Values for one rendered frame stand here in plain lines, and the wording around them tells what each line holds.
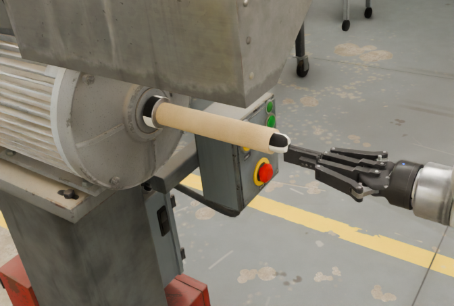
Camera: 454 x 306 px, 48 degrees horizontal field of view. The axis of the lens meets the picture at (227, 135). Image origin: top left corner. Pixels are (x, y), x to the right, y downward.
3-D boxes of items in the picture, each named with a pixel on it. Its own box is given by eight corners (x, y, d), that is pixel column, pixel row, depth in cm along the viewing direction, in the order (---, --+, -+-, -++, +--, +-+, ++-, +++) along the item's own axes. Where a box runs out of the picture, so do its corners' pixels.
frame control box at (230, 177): (142, 215, 115) (119, 115, 102) (198, 167, 130) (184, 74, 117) (232, 252, 102) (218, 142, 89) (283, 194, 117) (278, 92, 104)
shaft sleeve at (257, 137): (156, 127, 72) (155, 106, 71) (171, 120, 74) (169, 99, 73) (267, 158, 62) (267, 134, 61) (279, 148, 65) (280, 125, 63)
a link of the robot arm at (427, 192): (459, 205, 83) (421, 194, 86) (467, 158, 78) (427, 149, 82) (444, 238, 77) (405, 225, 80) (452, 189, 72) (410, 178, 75)
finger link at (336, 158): (384, 167, 83) (386, 162, 84) (321, 150, 89) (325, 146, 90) (382, 186, 85) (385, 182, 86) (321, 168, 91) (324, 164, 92)
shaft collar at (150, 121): (142, 130, 73) (140, 100, 71) (164, 120, 76) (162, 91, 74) (153, 133, 72) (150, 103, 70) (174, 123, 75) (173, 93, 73)
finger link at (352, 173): (380, 189, 84) (377, 194, 83) (317, 172, 90) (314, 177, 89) (382, 169, 82) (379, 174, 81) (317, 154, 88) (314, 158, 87)
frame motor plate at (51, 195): (-52, 167, 97) (-59, 150, 95) (49, 112, 113) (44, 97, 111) (75, 225, 78) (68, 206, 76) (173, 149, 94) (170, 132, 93)
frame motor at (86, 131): (-49, 161, 93) (-110, 23, 80) (66, 99, 111) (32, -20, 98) (108, 232, 71) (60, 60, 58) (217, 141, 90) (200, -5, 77)
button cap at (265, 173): (250, 182, 106) (248, 166, 104) (259, 172, 109) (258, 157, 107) (265, 187, 104) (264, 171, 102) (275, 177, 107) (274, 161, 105)
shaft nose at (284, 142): (268, 153, 63) (269, 136, 62) (278, 146, 64) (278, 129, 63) (282, 157, 61) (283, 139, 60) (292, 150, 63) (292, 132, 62)
